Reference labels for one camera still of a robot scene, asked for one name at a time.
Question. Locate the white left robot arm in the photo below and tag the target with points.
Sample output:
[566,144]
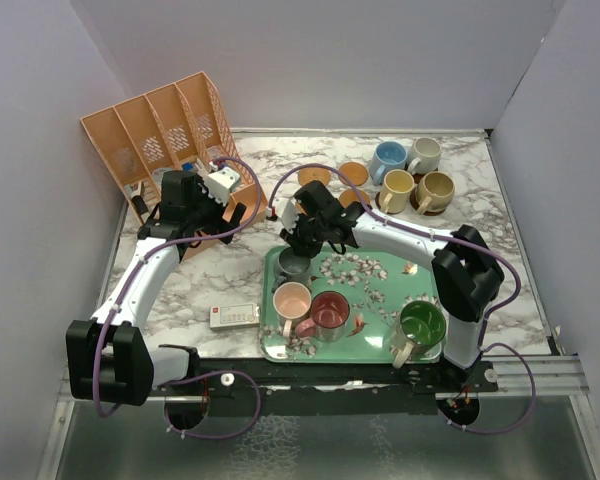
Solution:
[108,359]

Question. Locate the green floral tray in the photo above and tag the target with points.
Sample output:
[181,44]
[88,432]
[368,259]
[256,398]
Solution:
[377,286]

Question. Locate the orange plastic file organizer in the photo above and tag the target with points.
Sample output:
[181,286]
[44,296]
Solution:
[180,126]

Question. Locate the red ceramic mug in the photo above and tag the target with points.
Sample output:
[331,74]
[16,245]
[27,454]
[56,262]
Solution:
[328,318]

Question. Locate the blue ceramic mug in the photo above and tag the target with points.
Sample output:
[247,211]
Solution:
[387,156]

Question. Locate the green floral mug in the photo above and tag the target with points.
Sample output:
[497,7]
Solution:
[419,328]

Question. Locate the light wooden coaster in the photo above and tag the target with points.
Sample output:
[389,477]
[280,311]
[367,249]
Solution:
[350,196]

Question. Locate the white small card box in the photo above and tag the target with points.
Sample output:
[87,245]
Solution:
[234,316]

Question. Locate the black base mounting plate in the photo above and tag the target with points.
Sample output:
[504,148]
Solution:
[251,388]

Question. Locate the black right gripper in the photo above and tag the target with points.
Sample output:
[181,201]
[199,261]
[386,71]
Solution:
[295,240]

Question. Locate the cream ceramic mug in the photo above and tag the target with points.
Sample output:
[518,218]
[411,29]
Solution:
[423,156]

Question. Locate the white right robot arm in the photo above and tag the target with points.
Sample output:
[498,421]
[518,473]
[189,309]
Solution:
[467,274]

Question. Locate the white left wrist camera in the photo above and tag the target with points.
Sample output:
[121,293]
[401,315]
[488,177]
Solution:
[220,184]

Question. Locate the tan ceramic mug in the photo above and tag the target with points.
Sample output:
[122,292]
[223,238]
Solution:
[435,191]

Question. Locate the yellow ceramic mug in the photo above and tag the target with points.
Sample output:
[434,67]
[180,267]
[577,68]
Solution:
[396,190]

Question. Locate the pink ceramic mug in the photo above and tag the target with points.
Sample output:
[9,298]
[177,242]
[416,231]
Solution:
[291,302]

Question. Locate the grey ceramic mug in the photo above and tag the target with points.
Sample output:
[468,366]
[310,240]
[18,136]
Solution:
[289,267]

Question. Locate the orange wooden coaster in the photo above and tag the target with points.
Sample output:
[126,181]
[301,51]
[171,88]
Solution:
[356,172]

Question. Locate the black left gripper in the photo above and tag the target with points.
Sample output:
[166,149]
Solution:
[220,223]

